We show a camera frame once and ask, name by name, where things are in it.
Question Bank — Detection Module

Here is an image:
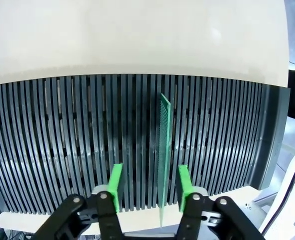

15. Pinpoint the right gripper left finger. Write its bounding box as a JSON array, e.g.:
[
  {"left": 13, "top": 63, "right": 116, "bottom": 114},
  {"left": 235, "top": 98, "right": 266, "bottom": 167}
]
[{"left": 32, "top": 162, "right": 125, "bottom": 240}]

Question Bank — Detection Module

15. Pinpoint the green perforated circuit board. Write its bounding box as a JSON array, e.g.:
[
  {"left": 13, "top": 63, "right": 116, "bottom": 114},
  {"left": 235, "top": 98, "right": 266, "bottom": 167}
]
[{"left": 155, "top": 92, "right": 172, "bottom": 229}]

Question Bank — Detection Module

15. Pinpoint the black slotted board rack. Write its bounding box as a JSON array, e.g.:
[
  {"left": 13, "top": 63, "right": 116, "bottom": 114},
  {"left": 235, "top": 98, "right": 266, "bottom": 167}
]
[{"left": 0, "top": 73, "right": 292, "bottom": 216}]

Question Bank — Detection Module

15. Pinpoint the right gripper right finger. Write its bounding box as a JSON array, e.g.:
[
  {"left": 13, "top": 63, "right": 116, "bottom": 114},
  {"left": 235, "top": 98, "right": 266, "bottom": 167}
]
[{"left": 174, "top": 164, "right": 263, "bottom": 240}]

